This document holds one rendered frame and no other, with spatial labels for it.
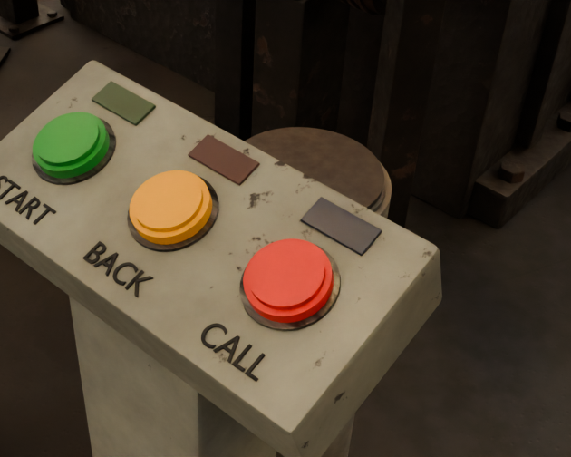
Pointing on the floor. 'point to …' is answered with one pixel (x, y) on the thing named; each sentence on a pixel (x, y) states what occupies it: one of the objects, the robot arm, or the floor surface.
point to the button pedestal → (201, 289)
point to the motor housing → (301, 61)
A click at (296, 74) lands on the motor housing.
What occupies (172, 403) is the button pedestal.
